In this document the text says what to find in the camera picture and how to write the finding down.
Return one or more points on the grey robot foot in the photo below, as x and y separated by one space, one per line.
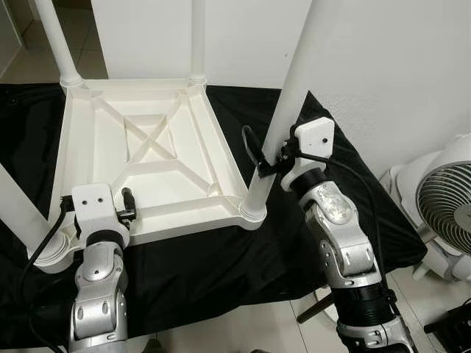
154 348

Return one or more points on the black tablecloth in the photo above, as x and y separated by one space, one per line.
221 272

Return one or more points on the white plastic table top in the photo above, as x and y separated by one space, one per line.
81 162

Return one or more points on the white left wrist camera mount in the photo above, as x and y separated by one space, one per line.
94 206

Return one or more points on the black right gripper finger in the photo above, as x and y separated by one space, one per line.
252 151

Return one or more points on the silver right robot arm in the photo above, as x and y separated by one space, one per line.
342 243

